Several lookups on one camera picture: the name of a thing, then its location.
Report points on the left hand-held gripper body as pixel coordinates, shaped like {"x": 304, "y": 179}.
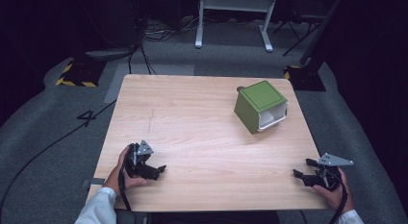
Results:
{"x": 138, "y": 160}

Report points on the person's right hand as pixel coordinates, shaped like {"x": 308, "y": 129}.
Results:
{"x": 338, "y": 198}

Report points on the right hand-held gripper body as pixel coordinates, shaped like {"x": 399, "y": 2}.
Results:
{"x": 330, "y": 177}

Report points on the green box with white drawer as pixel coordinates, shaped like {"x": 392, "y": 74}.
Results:
{"x": 253, "y": 107}

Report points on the white metal stand frame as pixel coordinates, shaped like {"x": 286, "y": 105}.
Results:
{"x": 235, "y": 3}

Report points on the black slanted stand pole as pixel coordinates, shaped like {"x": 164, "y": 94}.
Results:
{"x": 322, "y": 28}

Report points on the black folding tripod stand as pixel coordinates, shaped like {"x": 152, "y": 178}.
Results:
{"x": 300, "y": 28}

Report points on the black yellow striped stand base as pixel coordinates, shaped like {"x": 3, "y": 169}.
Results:
{"x": 81, "y": 75}
{"x": 304, "y": 79}

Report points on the dark equipment with round base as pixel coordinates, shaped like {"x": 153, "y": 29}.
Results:
{"x": 110, "y": 52}

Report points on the person's left hand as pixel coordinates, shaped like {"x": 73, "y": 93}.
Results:
{"x": 117, "y": 179}

